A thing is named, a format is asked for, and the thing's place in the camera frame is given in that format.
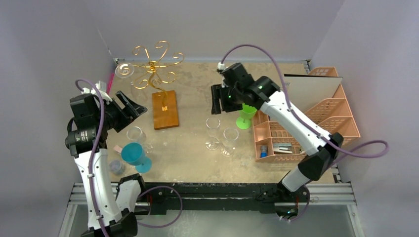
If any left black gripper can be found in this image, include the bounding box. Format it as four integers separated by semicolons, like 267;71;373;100
95;91;146;132

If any clear wine glass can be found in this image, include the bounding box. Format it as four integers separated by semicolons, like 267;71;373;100
115;62;135;86
221;127;239;157
126;126;153;154
205;118;220;151

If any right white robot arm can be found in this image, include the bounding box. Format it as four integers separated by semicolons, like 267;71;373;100
211;63;343;201

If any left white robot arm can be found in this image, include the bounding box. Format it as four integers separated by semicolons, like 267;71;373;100
65;91;147;237

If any wooden rack base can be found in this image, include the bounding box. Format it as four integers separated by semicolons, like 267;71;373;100
152;90;179;130

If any green plastic goblet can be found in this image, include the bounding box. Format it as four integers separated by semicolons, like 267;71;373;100
236;104;257;130

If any pink eraser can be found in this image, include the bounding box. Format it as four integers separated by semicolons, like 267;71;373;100
113;145;122;154

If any blue plastic goblet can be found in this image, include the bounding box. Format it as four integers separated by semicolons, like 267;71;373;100
121;143;152;173

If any small grey jar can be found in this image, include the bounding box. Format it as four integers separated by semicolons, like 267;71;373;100
108;160;125;175

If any grey board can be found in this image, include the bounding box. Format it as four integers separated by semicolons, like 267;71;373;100
284;74;343;112

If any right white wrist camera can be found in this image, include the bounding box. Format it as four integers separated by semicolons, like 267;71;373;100
216;62;227;74

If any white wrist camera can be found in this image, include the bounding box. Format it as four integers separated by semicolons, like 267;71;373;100
216;62;227;74
81;81;113;104

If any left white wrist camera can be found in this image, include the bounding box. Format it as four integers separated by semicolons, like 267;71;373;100
81;81;113;104

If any gold wire wine glass rack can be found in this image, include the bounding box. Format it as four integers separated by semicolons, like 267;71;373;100
132;40;185;94

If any blue grey hose connector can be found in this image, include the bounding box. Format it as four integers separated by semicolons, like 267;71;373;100
260;145;268;158

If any black aluminium base frame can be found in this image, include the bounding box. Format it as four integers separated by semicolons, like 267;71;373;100
69;175;357;217

